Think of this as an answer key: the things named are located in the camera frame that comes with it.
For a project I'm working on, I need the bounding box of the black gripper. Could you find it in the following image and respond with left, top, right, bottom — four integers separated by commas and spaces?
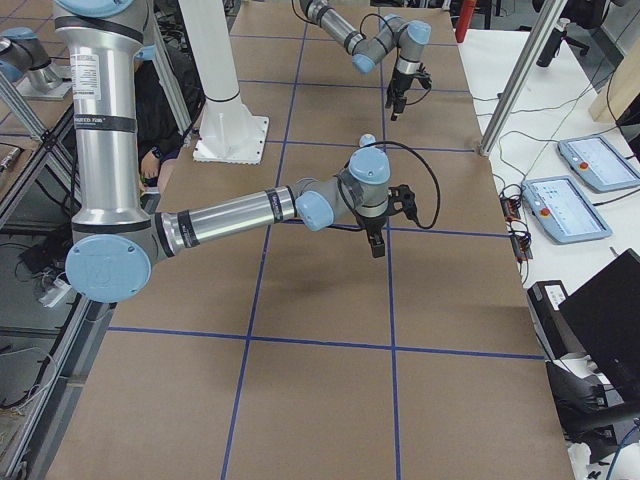
356, 214, 387, 258
386, 69, 415, 120

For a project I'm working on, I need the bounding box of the blue and cream call bell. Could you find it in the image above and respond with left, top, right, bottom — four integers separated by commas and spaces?
359, 133, 377, 148

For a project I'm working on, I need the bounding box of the blue teach pendant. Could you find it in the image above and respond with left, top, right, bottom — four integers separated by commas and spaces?
557, 135, 639, 193
522, 176, 612, 244

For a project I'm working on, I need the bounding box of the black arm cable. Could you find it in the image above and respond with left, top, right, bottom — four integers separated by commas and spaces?
289, 0, 431, 106
329, 140, 442, 232

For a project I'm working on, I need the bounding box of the aluminium frame post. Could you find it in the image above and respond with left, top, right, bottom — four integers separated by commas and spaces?
478, 0, 567, 157

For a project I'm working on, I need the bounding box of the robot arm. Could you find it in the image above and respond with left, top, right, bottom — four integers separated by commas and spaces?
54, 1, 391, 303
299, 1, 432, 121

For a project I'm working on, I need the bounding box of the black laptop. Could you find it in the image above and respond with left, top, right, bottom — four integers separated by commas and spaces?
559, 248, 639, 401

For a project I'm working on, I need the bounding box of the seated person in black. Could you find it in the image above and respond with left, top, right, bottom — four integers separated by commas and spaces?
134, 47, 201, 196

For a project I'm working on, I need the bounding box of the black monitor stand base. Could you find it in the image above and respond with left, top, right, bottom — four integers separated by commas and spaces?
545, 362, 639, 448

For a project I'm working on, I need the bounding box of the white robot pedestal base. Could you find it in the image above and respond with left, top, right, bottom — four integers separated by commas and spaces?
179, 0, 269, 165

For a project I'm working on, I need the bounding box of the near blue teach pendant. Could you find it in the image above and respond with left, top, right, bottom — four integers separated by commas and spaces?
522, 176, 612, 244

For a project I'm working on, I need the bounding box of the far blue teach pendant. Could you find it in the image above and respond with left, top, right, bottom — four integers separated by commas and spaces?
557, 135, 639, 193

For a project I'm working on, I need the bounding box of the red cylinder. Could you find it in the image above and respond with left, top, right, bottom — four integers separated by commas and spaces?
455, 0, 477, 43

